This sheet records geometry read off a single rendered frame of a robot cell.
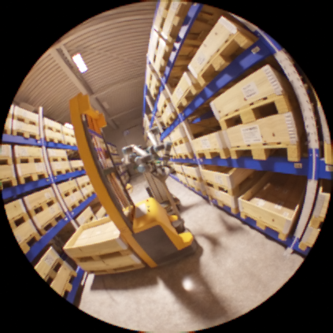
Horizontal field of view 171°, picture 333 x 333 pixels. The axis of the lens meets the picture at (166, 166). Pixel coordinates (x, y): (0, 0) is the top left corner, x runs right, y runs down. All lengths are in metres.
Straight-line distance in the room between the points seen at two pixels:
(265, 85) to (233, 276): 1.84
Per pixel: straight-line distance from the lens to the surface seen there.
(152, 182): 2.79
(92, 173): 1.26
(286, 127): 0.93
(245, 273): 1.63
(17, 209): 2.24
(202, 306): 1.57
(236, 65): 1.15
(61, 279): 2.39
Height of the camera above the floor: 1.55
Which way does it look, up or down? 8 degrees down
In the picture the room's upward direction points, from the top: 23 degrees counter-clockwise
